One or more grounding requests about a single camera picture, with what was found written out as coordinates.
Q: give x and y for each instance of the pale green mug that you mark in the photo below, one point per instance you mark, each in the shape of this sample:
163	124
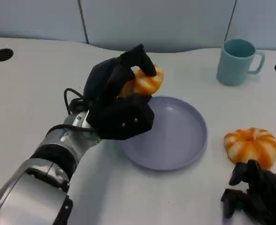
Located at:
232	68

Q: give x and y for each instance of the orange and white bread roll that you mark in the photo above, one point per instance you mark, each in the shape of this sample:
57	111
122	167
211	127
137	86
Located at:
250	147
147	84

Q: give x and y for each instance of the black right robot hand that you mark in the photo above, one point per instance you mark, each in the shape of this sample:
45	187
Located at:
269	199

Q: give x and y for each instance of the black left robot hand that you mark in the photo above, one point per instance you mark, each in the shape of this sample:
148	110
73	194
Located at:
109	112

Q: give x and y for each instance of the lilac plate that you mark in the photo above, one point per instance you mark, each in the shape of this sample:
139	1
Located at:
175	140

